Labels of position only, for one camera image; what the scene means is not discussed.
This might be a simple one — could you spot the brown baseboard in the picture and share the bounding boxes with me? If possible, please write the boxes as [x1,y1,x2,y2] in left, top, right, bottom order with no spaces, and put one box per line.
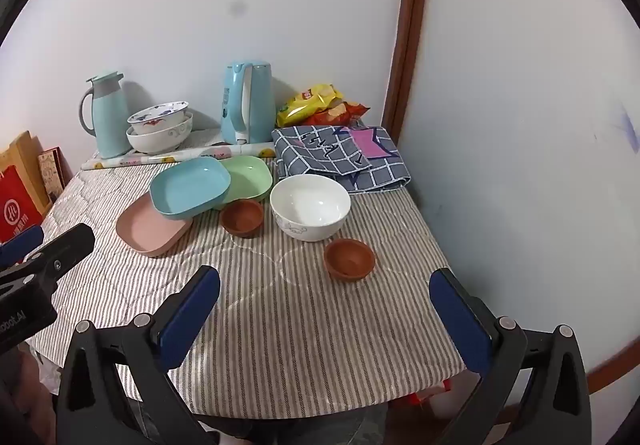
[585,332,638,393]

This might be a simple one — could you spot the small brown clay bowl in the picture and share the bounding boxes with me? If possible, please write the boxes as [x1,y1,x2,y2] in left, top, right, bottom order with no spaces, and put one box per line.
[323,238,376,282]
[220,198,265,239]

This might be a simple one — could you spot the yellow chip bag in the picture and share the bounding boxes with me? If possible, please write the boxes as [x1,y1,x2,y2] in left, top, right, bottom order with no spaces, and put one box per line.
[276,84,343,128]

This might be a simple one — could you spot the striped quilted tablecloth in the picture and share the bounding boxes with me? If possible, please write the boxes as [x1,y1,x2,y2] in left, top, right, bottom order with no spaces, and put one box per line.
[25,160,483,418]

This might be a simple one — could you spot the red chip bag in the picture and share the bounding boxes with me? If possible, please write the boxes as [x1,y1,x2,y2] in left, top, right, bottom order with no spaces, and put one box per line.
[302,100,372,128]

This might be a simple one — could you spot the floral table mat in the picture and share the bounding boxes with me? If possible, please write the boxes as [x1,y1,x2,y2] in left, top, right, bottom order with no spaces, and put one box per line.
[81,128,277,172]

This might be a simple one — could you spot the grey checkered folded cloth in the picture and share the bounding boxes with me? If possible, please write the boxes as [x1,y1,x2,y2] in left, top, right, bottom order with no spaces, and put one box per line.
[271,124,412,195]

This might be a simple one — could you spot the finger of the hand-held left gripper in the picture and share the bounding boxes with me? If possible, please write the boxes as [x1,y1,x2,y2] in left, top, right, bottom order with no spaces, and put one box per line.
[0,226,45,268]
[0,223,96,293]

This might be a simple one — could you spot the brown patterned box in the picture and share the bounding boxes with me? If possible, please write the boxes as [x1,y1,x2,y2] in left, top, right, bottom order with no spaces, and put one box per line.
[37,146,68,206]

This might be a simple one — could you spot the pink plastic plate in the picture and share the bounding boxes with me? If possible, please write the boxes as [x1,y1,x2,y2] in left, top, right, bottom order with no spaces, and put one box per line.
[116,192,195,258]

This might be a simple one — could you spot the brown wooden door frame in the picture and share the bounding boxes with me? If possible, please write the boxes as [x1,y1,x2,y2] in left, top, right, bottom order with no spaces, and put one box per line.
[382,0,433,146]

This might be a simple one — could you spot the light blue electric kettle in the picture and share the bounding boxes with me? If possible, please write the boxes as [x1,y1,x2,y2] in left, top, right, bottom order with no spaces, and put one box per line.
[220,60,277,146]

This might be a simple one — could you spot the white bowl with colourful pattern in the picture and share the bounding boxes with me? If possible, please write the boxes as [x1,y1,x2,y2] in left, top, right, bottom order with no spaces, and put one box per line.
[126,101,191,136]

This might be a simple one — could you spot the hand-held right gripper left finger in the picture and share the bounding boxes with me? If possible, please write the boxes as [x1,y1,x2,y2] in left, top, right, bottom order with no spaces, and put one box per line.
[54,265,222,445]

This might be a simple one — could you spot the red plastic stool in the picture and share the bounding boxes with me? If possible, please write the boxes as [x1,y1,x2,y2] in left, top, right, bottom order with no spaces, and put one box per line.
[395,372,468,410]

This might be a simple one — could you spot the light green plastic plate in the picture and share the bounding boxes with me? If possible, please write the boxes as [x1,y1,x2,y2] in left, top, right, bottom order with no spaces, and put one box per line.
[215,155,274,211]

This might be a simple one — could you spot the white bowl with grey swirls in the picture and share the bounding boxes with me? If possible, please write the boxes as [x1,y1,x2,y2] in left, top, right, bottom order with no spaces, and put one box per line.
[126,112,194,156]

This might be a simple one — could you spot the large plain white bowl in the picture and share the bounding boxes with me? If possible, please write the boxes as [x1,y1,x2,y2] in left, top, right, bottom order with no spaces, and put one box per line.
[270,174,352,243]

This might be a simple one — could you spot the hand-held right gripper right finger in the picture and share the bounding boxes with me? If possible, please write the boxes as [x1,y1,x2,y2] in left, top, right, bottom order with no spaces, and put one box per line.
[429,266,593,445]

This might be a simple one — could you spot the light blue thermos jug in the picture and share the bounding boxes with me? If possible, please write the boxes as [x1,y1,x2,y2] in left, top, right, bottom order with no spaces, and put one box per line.
[79,70,133,159]

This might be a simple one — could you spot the red paper bag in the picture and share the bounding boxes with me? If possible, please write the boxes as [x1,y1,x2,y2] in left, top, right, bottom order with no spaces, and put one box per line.
[0,165,43,246]

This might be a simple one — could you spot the light blue plastic plate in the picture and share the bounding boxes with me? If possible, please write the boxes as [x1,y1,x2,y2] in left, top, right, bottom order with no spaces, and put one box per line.
[149,156,232,220]

